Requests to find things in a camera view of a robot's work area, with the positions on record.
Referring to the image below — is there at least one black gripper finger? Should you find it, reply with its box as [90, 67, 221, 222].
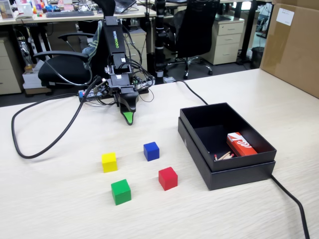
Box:
[120, 107, 135, 125]
[119, 92, 139, 125]

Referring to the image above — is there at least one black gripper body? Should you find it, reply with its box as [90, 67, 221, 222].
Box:
[112, 85, 139, 98]

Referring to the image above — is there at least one green wooden cube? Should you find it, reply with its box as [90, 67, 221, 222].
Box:
[111, 178, 132, 206]

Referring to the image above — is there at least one blue wooden cube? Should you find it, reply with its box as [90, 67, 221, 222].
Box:
[143, 141, 160, 162]

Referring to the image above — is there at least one yellow wooden cube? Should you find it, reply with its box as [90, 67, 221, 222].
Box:
[101, 152, 118, 173]

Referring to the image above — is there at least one red wooden cube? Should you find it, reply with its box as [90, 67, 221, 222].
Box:
[158, 166, 178, 191]

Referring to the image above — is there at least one blue controller board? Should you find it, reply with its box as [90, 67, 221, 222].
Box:
[78, 89, 100, 99]

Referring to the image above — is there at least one thick black pole stand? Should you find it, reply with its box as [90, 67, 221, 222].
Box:
[154, 0, 167, 85]

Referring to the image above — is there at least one plaid jacket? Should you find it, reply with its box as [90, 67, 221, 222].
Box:
[81, 20, 103, 63]

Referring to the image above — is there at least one thin black pole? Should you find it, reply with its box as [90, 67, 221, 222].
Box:
[144, 0, 152, 54]

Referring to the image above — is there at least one black office chair with armrests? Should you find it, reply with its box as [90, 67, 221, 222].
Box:
[33, 0, 117, 88]

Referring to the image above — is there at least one black laptop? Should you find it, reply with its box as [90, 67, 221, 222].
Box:
[113, 0, 139, 14]

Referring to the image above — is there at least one long beige office desk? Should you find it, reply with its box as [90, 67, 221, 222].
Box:
[0, 4, 158, 26]

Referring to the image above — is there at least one black mesh office chair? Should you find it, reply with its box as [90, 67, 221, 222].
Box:
[164, 0, 220, 80]

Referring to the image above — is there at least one black computer keyboard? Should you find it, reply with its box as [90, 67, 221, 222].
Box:
[45, 10, 96, 18]

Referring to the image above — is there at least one white paper stack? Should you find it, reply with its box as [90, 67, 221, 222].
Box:
[21, 63, 54, 97]

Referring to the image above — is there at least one orange matchbox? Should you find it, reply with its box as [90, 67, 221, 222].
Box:
[226, 131, 258, 158]

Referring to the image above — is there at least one black box inner tray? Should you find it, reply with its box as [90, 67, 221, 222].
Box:
[179, 102, 278, 173]

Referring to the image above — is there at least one black box outer shell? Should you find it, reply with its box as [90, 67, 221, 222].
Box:
[177, 117, 276, 191]

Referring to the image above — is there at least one white desk device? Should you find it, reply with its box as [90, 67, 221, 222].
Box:
[15, 3, 34, 21]

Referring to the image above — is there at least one black desk leg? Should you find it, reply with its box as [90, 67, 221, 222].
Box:
[237, 1, 258, 66]

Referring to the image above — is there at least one black trash bin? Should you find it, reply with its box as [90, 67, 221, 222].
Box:
[250, 46, 265, 70]

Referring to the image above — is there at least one large brown cardboard box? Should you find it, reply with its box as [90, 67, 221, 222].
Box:
[259, 0, 319, 99]

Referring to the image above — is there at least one white shipping label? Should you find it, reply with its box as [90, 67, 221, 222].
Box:
[276, 7, 295, 26]

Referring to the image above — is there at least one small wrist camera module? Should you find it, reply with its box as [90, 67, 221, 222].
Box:
[95, 79, 111, 97]

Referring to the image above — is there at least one thin black wire bundle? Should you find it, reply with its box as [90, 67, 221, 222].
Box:
[121, 23, 157, 103]

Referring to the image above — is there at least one thick black camera cable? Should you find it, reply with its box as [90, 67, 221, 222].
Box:
[10, 75, 103, 159]

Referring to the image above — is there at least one small picture frame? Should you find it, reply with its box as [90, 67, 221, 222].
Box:
[0, 3, 14, 20]

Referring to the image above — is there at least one thick black power cable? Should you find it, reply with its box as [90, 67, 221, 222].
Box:
[173, 80, 311, 239]

